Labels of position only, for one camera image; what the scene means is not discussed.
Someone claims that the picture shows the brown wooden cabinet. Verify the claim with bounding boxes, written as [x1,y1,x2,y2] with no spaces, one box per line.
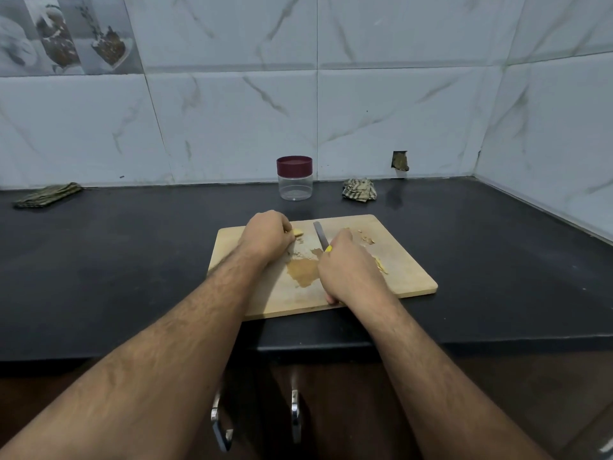
[0,348,613,460]

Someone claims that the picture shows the decorative picture tiles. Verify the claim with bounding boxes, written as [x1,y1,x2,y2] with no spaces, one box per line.
[0,0,144,77]

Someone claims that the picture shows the crumpled patterned cloth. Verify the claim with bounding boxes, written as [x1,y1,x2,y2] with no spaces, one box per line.
[342,178,379,204]

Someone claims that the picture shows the person's right forearm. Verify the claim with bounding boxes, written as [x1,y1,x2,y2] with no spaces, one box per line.
[358,292,553,460]

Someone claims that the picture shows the wooden cutting board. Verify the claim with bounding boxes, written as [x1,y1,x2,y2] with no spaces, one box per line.
[207,214,440,323]

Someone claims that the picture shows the clear jar maroon lid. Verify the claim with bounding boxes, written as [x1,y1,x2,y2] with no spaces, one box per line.
[276,155,314,202]

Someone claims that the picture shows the folded green cloth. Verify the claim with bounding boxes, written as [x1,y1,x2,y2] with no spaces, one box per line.
[12,181,84,210]

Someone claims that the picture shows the black countertop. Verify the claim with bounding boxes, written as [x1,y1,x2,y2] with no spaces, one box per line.
[0,177,613,363]

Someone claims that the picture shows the person's right hand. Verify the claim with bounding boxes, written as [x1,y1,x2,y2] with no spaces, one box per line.
[317,229,398,311]

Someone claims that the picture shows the person's left forearm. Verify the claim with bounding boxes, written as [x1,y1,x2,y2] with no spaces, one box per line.
[0,248,260,460]

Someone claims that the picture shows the pile of ginger strips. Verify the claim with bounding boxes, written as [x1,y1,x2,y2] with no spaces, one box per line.
[286,246,391,288]

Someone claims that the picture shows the metal cabinet handle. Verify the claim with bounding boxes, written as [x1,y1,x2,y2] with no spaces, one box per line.
[289,388,304,445]
[211,390,234,454]

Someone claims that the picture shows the yellow handled knife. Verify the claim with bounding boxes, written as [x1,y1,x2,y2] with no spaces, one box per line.
[312,220,335,255]

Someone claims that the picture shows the person's left hand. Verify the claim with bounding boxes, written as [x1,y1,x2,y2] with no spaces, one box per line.
[236,210,296,270]

